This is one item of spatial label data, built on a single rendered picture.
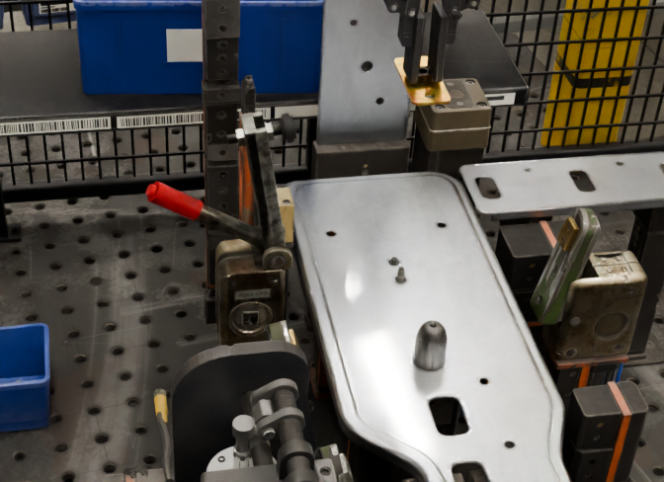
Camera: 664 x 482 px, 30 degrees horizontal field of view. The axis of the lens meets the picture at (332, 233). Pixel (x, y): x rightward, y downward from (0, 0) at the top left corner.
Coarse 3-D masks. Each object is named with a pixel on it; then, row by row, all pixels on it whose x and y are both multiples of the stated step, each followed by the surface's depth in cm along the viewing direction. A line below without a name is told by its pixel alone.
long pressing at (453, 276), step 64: (320, 192) 147; (384, 192) 147; (448, 192) 148; (320, 256) 137; (384, 256) 138; (448, 256) 138; (320, 320) 128; (384, 320) 129; (448, 320) 130; (512, 320) 130; (384, 384) 122; (448, 384) 122; (512, 384) 123; (384, 448) 115; (448, 448) 116; (512, 448) 116
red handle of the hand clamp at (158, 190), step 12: (156, 192) 121; (168, 192) 121; (180, 192) 122; (156, 204) 122; (168, 204) 121; (180, 204) 122; (192, 204) 122; (204, 204) 124; (192, 216) 123; (204, 216) 124; (216, 216) 124; (228, 216) 125; (216, 228) 125; (228, 228) 125; (240, 228) 125; (252, 228) 127; (252, 240) 127
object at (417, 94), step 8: (424, 56) 123; (400, 64) 121; (424, 64) 122; (400, 72) 120; (424, 72) 119; (424, 80) 119; (432, 80) 119; (408, 88) 118; (416, 88) 118; (424, 88) 118; (432, 88) 118; (440, 88) 118; (416, 96) 117; (424, 96) 117; (440, 96) 117; (448, 96) 117; (416, 104) 116; (424, 104) 116; (432, 104) 116; (440, 104) 116
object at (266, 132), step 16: (240, 128) 119; (256, 128) 118; (272, 128) 119; (288, 128) 118; (240, 144) 119; (256, 144) 118; (256, 160) 119; (256, 176) 120; (272, 176) 121; (256, 192) 122; (272, 192) 122; (272, 208) 123; (272, 224) 124; (272, 240) 126
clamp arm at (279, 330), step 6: (270, 324) 112; (276, 324) 112; (282, 324) 112; (264, 330) 113; (270, 330) 112; (276, 330) 111; (282, 330) 111; (288, 330) 113; (270, 336) 111; (276, 336) 111; (282, 336) 111; (288, 336) 111; (294, 336) 113; (294, 342) 112; (312, 402) 119; (312, 408) 118
